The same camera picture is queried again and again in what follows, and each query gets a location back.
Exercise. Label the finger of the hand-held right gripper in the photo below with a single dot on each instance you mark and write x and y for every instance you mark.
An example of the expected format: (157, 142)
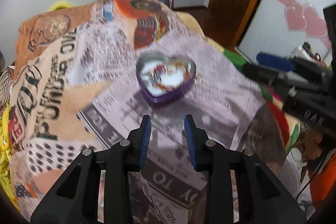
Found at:
(262, 73)
(275, 61)

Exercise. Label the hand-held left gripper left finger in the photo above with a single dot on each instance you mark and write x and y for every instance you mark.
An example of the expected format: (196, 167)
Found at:
(145, 140)

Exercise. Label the newspaper-print blanket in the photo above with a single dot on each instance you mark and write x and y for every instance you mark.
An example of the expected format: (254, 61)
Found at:
(78, 82)

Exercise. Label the purple heart-shaped tin box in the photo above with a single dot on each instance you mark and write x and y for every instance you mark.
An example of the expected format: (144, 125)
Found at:
(162, 98)

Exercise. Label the red round gadget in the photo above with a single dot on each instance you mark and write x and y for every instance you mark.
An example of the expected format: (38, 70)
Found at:
(317, 56)

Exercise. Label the orange bag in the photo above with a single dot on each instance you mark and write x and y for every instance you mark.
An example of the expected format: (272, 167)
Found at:
(320, 182)

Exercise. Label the black device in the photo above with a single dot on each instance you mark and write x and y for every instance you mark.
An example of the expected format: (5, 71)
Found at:
(306, 47)

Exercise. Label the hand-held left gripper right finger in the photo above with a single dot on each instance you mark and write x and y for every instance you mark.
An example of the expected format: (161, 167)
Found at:
(189, 140)

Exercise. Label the yellow cloth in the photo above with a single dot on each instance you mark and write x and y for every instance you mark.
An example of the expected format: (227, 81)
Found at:
(5, 161)

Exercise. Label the white plastic bag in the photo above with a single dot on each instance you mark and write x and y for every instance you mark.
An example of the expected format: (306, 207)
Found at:
(296, 176)

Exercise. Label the white heart-print sliding door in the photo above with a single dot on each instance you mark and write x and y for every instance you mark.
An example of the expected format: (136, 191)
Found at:
(288, 3)

